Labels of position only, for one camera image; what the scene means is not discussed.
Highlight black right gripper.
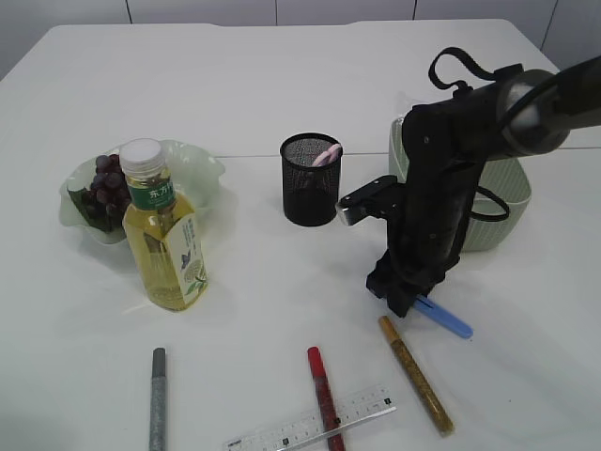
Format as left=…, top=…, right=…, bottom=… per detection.
left=366, top=250, right=460, bottom=318

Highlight blue scissors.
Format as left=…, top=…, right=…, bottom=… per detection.
left=413, top=295, right=473, bottom=339

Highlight pink scissors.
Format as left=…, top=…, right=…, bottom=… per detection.
left=312, top=144, right=342, bottom=167

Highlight yellow tea bottle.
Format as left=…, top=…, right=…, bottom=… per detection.
left=119, top=138, right=208, bottom=311

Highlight purple grape bunch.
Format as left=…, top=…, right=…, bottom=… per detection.
left=68, top=153, right=131, bottom=233

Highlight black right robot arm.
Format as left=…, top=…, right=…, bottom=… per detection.
left=363, top=47, right=600, bottom=317

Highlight gold glitter pen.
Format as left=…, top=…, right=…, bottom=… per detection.
left=378, top=316, right=455, bottom=436

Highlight black mesh pen holder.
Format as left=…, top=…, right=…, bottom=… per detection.
left=280, top=132, right=343, bottom=227

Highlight clear plastic ruler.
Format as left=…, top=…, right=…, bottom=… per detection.
left=222, top=384, right=397, bottom=451

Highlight pale green woven basket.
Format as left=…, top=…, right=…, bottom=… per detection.
left=387, top=116, right=533, bottom=254

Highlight red glitter pen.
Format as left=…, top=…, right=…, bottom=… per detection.
left=307, top=347, right=340, bottom=431

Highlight pale green wavy glass plate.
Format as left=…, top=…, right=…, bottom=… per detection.
left=58, top=139, right=225, bottom=245

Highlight silver glitter pen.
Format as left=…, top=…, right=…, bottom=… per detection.
left=148, top=348, right=167, bottom=451

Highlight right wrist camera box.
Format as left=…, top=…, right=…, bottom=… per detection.
left=336, top=175, right=406, bottom=226

